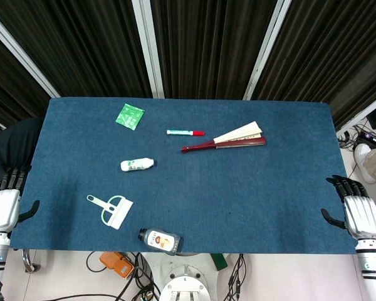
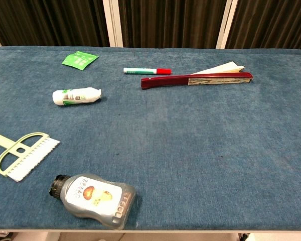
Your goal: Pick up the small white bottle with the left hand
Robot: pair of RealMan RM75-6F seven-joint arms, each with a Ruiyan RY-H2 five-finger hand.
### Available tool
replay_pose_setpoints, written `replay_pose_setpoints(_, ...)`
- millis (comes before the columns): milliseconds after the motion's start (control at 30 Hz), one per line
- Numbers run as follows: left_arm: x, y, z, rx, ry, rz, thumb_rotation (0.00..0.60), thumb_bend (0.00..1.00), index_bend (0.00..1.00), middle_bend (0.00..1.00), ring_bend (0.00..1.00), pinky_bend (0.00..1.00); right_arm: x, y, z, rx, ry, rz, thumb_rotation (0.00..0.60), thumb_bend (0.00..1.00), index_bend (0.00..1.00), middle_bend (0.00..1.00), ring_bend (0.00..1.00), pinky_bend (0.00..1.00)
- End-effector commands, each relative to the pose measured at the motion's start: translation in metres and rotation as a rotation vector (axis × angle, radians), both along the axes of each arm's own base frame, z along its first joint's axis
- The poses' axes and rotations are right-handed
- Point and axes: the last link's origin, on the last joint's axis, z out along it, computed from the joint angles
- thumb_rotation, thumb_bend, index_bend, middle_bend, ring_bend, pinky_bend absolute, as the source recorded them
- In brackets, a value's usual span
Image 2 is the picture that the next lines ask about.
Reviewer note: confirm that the red folding hand fan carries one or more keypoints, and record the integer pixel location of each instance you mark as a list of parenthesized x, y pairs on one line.
[(180, 80)]

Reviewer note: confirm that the small white bottle green label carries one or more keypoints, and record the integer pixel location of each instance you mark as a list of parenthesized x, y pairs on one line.
[(76, 96)]

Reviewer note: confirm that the grey sauce bottle black cap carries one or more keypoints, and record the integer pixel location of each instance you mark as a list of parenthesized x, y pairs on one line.
[(95, 198)]

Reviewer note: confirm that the blue carpet table cover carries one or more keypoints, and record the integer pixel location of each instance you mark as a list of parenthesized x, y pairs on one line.
[(180, 140)]

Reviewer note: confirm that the white marker red cap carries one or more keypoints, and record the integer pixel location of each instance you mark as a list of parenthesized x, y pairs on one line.
[(145, 71)]

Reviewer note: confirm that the green foil sachet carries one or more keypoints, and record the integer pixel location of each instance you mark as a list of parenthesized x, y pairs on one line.
[(79, 60)]

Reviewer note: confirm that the dark pleated curtain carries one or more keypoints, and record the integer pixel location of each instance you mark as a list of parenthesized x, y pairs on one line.
[(173, 22)]

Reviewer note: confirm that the white vertical frame post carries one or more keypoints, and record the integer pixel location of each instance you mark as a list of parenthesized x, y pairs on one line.
[(226, 23), (113, 22)]

